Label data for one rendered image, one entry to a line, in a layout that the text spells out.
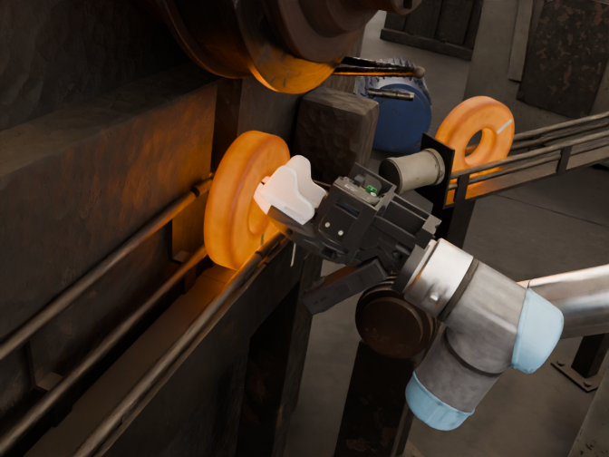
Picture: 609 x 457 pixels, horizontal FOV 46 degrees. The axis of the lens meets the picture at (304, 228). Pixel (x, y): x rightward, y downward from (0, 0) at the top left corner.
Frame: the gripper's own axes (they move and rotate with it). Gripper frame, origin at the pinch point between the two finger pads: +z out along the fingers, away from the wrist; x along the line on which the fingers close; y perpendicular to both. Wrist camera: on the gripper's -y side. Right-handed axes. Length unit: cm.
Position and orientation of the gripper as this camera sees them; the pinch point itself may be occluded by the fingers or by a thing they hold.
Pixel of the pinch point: (252, 185)
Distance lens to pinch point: 79.0
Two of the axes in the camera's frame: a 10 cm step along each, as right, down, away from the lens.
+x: -3.9, 3.9, -8.3
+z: -8.4, -5.1, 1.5
